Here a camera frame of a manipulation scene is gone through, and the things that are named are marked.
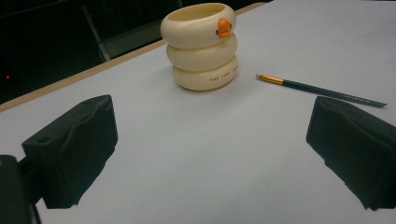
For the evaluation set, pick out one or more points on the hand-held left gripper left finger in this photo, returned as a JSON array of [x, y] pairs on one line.
[[71, 149]]

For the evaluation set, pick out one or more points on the cream duck-faced pen holder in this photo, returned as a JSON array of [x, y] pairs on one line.
[[200, 46]]

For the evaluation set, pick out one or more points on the dark green pencil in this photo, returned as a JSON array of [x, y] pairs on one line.
[[320, 90]]

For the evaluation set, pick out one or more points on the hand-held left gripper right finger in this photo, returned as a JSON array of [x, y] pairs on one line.
[[355, 146]]

